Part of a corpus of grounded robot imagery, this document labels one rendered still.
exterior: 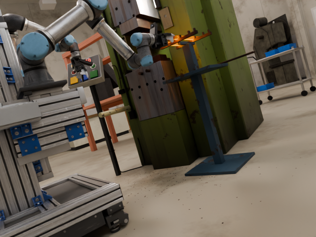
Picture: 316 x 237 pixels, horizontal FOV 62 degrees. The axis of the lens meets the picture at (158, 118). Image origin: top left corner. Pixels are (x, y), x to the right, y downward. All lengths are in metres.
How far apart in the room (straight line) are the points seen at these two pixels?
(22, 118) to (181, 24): 1.57
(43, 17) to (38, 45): 9.65
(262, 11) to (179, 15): 8.80
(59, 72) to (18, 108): 9.12
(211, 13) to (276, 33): 6.84
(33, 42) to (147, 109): 1.27
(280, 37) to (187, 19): 7.40
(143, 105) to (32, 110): 1.26
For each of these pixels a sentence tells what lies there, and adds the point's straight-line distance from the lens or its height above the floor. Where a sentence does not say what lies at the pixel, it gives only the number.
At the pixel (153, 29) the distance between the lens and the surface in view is 1.74.
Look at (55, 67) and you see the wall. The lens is 10.40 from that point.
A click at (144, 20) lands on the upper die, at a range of 2.56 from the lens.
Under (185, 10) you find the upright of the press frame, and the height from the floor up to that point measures 1.26.
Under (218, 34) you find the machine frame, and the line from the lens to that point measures 2.72.
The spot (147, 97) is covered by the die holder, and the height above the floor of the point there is 0.65.
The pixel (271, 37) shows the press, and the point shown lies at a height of 1.65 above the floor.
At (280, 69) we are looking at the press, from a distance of 9.35.
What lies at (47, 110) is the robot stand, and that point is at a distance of 1.42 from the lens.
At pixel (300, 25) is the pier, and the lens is 10.05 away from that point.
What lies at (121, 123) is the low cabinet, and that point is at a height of 0.34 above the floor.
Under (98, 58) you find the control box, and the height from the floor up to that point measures 1.15.
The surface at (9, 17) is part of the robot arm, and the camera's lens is 2.14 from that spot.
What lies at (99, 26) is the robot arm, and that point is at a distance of 1.66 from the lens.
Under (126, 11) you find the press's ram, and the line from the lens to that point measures 2.52.
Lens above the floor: 0.56
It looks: 3 degrees down
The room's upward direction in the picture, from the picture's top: 16 degrees counter-clockwise
